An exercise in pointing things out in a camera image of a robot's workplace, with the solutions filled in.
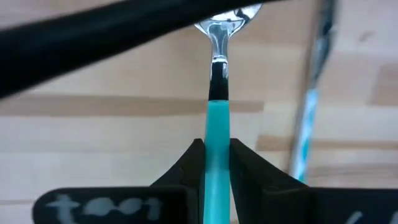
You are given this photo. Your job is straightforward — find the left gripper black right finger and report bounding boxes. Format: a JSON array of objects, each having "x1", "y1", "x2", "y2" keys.
[{"x1": 229, "y1": 138, "x2": 312, "y2": 224}]

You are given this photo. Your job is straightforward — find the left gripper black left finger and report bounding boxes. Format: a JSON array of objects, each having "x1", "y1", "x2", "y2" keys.
[{"x1": 150, "y1": 138, "x2": 206, "y2": 224}]

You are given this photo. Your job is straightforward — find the silver spoon teal handle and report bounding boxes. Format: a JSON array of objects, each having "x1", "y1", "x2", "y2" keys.
[{"x1": 193, "y1": 2, "x2": 264, "y2": 224}]

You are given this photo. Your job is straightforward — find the knife white teal handle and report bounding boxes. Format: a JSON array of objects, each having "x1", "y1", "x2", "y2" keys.
[{"x1": 288, "y1": 0, "x2": 340, "y2": 185}]

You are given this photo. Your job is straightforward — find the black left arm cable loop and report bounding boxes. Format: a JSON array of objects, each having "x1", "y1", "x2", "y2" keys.
[{"x1": 0, "y1": 0, "x2": 280, "y2": 100}]

